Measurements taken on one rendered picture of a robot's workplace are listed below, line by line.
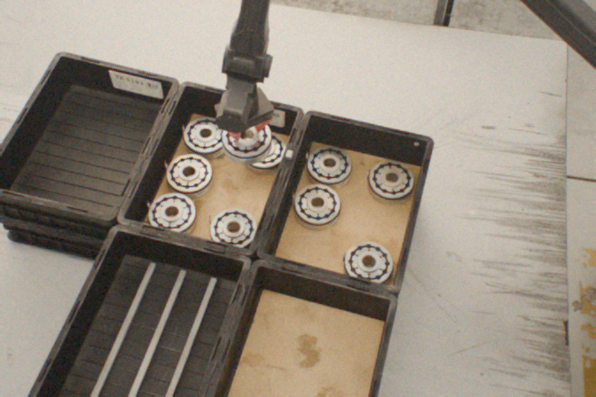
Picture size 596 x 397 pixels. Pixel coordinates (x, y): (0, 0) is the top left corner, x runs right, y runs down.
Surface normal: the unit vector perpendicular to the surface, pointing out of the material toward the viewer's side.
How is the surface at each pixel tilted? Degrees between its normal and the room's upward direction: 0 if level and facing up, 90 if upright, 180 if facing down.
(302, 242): 0
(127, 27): 0
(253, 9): 82
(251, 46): 82
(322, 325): 0
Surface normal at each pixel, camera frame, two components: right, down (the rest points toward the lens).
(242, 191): 0.02, -0.55
